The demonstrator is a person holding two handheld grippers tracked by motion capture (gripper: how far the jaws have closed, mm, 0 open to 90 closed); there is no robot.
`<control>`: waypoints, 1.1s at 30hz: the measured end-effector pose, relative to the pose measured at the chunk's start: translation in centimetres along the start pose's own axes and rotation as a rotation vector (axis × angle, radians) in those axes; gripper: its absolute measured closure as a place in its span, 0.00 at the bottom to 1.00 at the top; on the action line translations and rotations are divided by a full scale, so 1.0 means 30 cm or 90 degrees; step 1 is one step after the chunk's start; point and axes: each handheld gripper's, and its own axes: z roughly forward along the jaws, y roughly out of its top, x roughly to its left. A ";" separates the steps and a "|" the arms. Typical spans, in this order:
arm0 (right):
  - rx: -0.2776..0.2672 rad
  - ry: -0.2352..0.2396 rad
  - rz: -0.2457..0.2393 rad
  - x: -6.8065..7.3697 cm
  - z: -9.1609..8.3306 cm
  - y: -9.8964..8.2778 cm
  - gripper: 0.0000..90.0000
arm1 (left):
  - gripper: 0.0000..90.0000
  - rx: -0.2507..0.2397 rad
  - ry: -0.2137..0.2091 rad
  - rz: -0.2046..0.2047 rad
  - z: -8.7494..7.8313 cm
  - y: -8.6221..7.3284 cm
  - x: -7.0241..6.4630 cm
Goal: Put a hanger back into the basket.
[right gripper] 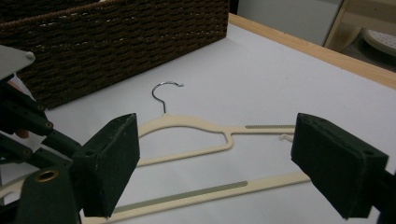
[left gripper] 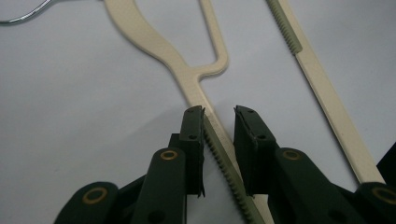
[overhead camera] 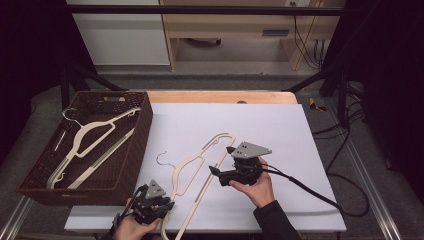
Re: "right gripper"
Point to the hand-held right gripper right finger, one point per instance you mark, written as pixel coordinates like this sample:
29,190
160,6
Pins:
339,165

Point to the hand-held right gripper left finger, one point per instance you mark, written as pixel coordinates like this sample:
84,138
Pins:
106,165

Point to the beige clothes hanger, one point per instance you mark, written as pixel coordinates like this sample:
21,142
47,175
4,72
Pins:
193,120

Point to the brown woven basket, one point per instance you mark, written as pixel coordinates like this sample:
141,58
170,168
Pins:
124,37

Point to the round perforated base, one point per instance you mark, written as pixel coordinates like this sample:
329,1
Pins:
381,40

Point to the wooden desk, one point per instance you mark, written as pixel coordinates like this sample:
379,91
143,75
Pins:
367,12

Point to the white cabinet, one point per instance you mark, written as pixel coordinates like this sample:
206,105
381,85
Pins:
280,18

